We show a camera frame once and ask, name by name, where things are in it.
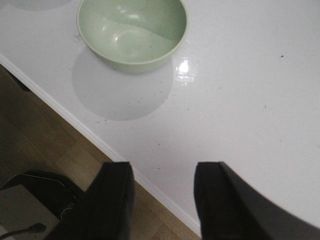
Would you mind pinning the green plastic bowl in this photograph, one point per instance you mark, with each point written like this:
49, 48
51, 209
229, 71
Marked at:
133, 36

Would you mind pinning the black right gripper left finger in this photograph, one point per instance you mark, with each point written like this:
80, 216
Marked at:
104, 212

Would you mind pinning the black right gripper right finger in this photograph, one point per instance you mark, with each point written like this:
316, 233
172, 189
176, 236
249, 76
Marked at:
228, 208

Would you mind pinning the black robot base on floor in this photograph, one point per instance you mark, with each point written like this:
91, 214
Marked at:
33, 203

